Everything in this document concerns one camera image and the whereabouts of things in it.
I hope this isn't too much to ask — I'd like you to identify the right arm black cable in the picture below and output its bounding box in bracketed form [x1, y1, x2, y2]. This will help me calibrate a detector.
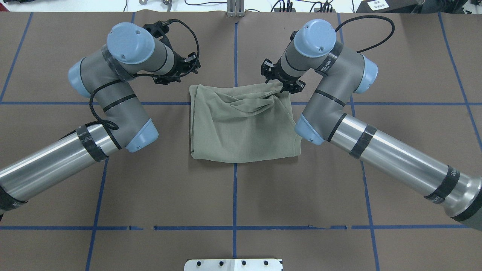
[335, 15, 395, 53]

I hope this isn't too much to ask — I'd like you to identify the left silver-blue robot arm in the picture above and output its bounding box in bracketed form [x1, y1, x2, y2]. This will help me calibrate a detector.
[0, 19, 200, 214]

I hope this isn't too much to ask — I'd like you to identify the olive green long-sleeve shirt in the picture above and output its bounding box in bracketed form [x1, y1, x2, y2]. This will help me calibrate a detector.
[189, 82, 301, 163]

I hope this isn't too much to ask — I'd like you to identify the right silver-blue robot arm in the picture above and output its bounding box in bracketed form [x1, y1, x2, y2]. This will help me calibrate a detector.
[261, 15, 482, 230]

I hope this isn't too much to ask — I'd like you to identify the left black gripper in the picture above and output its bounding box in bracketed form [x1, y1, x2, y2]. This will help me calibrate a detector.
[153, 55, 200, 85]

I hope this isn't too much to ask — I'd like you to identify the aluminium frame post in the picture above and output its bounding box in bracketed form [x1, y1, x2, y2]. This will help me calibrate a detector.
[226, 0, 246, 17]

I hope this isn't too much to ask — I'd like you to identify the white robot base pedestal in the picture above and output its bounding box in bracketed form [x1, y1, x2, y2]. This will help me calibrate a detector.
[184, 258, 284, 271]

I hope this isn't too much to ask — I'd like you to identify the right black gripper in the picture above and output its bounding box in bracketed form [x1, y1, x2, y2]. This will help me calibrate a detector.
[261, 59, 306, 94]

